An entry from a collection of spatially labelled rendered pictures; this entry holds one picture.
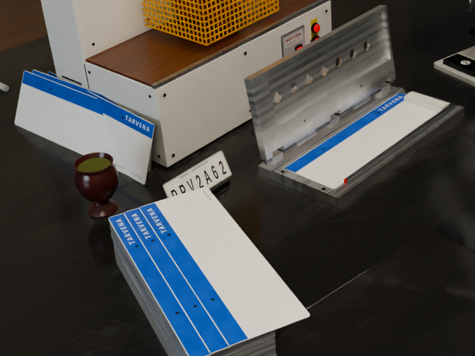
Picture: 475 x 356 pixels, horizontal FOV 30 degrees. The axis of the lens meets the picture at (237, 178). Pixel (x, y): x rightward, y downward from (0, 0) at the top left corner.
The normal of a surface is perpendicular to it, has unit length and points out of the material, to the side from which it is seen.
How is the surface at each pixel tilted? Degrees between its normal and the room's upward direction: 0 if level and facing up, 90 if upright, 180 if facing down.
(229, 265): 0
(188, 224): 0
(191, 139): 90
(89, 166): 0
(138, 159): 69
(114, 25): 90
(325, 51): 81
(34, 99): 63
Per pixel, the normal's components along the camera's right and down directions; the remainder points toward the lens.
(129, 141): -0.72, 0.08
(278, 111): 0.69, 0.18
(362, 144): -0.08, -0.84
